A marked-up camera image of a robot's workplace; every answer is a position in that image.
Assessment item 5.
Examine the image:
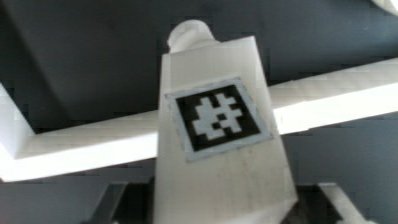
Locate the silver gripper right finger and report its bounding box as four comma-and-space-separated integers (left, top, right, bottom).
291, 183, 378, 224

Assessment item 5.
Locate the white fence bar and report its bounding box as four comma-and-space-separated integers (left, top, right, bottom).
0, 84, 35, 159
0, 58, 398, 182

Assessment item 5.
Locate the white front fence bar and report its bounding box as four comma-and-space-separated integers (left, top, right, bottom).
0, 58, 398, 182

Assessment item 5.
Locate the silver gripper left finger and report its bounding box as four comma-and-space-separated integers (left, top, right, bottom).
81, 183, 152, 224

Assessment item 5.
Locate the white left fence bar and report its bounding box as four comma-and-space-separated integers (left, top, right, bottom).
0, 84, 35, 159

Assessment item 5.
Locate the white round stool seat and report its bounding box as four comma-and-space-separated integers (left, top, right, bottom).
371, 0, 398, 16

